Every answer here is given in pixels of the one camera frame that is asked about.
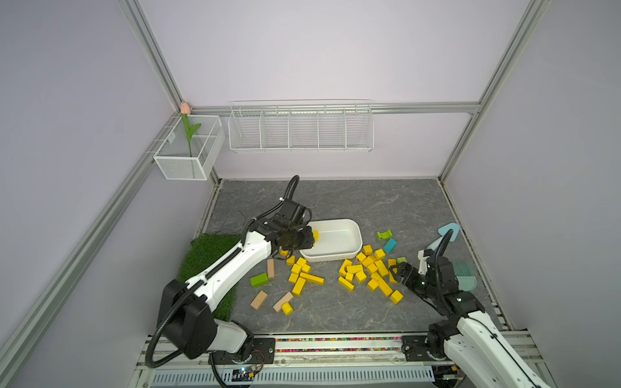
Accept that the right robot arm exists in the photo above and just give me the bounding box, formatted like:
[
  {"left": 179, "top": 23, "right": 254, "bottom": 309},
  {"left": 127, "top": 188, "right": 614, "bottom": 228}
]
[{"left": 389, "top": 256, "right": 549, "bottom": 387}]

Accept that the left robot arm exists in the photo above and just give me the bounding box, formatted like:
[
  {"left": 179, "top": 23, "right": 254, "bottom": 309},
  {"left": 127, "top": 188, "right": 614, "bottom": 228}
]
[{"left": 145, "top": 198, "right": 315, "bottom": 369}]

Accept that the long yellow block right upright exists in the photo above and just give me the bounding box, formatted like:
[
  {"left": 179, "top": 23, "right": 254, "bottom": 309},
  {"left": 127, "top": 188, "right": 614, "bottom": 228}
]
[{"left": 387, "top": 259, "right": 398, "bottom": 284}]

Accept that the long yellow block right diagonal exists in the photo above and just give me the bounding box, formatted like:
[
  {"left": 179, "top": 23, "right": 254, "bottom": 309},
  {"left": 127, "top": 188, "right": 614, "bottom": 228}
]
[{"left": 371, "top": 273, "right": 393, "bottom": 297}]

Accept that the teal toy rake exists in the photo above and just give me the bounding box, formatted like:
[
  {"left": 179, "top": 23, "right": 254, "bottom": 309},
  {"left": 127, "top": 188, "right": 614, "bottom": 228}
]
[{"left": 454, "top": 261, "right": 478, "bottom": 292}]

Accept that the teal triangle block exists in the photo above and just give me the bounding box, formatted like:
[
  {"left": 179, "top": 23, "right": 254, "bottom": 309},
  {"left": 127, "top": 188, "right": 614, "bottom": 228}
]
[{"left": 383, "top": 239, "right": 397, "bottom": 254}]

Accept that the natural wood plank block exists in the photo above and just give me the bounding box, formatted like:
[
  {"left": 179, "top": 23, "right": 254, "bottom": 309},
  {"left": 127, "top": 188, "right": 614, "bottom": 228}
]
[{"left": 267, "top": 259, "right": 276, "bottom": 280}]

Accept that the green arch block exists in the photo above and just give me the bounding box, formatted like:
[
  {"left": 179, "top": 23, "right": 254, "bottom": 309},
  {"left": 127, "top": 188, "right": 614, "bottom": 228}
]
[{"left": 376, "top": 230, "right": 393, "bottom": 241}]

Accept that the white plastic bin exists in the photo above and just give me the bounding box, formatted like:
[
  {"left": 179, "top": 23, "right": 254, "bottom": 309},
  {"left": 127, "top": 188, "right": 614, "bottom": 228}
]
[{"left": 300, "top": 219, "right": 362, "bottom": 263}]

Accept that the teal toy shovel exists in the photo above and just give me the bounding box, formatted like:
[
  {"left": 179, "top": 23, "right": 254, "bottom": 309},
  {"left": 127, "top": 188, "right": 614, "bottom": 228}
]
[{"left": 427, "top": 222, "right": 461, "bottom": 251}]

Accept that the long yellow block left pile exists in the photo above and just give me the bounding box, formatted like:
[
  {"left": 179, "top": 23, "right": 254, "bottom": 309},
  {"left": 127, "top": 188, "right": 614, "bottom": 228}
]
[{"left": 300, "top": 273, "right": 325, "bottom": 286}]

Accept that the yellow block right pile left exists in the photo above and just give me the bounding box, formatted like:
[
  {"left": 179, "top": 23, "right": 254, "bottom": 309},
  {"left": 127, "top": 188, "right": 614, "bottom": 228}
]
[{"left": 338, "top": 276, "right": 354, "bottom": 292}]

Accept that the yellow rectangular block left pile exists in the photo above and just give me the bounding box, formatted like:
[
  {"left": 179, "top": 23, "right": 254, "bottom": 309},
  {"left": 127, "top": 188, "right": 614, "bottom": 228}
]
[{"left": 292, "top": 277, "right": 307, "bottom": 297}]

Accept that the green wedge block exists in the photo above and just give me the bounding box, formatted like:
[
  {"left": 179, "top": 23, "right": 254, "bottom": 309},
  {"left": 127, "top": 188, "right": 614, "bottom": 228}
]
[{"left": 250, "top": 273, "right": 269, "bottom": 288}]

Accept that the natural wood long block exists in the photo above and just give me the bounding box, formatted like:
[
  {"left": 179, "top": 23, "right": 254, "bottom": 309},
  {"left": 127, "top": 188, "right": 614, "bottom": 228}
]
[{"left": 273, "top": 292, "right": 294, "bottom": 312}]

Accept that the natural wood block lower left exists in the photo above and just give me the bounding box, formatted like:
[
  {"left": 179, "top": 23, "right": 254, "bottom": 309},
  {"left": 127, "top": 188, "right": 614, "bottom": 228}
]
[{"left": 251, "top": 291, "right": 268, "bottom": 310}]

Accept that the yellow half cylinder block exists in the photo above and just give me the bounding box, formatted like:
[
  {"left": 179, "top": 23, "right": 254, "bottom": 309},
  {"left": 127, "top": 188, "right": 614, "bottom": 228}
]
[{"left": 281, "top": 302, "right": 294, "bottom": 316}]

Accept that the green artificial grass mat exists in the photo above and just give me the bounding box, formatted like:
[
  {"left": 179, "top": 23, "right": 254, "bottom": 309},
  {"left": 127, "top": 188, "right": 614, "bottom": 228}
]
[{"left": 175, "top": 233, "right": 252, "bottom": 323}]

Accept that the artificial pink tulip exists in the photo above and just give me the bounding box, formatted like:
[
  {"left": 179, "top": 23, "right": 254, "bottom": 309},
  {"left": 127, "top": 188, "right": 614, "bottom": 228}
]
[{"left": 180, "top": 102, "right": 202, "bottom": 158}]

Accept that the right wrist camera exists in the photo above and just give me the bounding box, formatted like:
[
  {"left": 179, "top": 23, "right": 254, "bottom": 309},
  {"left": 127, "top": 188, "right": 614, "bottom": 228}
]
[{"left": 417, "top": 249, "right": 436, "bottom": 276}]

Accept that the white wire wall rack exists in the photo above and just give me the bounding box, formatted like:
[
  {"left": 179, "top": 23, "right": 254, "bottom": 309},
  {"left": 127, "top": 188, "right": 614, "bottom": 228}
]
[{"left": 229, "top": 100, "right": 375, "bottom": 153}]

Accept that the white mesh wall basket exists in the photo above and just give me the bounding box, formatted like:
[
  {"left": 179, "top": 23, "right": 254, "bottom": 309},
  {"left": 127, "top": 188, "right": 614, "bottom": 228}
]
[{"left": 153, "top": 114, "right": 226, "bottom": 181}]

